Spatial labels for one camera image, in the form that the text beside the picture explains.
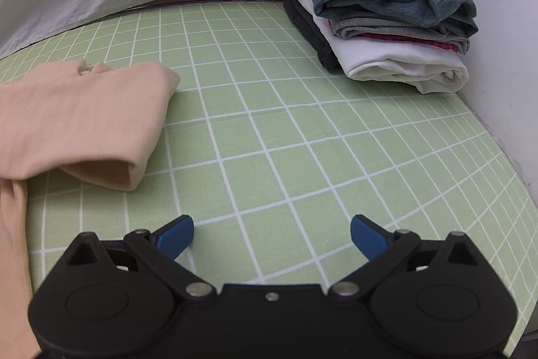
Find folded grey garment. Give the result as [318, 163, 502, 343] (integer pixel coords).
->
[328, 17, 478, 54]

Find green checkered bed sheet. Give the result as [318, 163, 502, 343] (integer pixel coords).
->
[1, 3, 537, 350]

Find folded black garment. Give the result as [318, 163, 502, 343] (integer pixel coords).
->
[283, 0, 343, 74]

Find beige long-sleeve garment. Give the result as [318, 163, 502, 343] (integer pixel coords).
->
[1, 60, 180, 358]

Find folded white garment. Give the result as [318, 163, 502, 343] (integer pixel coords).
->
[296, 0, 469, 94]

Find folded red garment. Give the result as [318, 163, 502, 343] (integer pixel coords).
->
[357, 33, 460, 53]

